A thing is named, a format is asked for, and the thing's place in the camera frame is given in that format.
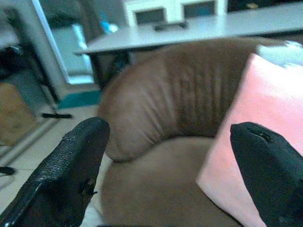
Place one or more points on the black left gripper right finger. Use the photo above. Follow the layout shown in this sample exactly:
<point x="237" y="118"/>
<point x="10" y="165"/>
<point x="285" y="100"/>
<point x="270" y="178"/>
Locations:
<point x="267" y="170"/>

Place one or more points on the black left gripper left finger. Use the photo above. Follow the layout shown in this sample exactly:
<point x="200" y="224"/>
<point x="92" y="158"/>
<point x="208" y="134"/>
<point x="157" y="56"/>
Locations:
<point x="59" y="175"/>

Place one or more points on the pink pillow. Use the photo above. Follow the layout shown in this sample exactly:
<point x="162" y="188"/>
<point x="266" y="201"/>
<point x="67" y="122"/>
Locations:
<point x="258" y="101"/>

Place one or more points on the brown leather sofa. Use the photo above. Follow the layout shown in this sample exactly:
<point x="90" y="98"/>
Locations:
<point x="165" y="132"/>

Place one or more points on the cardboard box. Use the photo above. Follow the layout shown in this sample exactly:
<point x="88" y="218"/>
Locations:
<point x="14" y="113"/>

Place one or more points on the black metal stand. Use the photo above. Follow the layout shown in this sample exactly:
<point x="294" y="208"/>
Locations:
<point x="35" y="78"/>

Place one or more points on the grey table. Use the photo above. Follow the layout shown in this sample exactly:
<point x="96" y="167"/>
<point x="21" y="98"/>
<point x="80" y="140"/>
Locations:
<point x="189" y="33"/>

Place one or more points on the black flat device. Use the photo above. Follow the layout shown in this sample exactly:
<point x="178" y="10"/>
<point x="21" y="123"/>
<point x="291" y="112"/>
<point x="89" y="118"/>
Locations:
<point x="171" y="25"/>

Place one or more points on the white shelf unit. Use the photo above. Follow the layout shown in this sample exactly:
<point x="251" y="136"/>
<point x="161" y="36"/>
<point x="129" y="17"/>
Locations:
<point x="174" y="10"/>

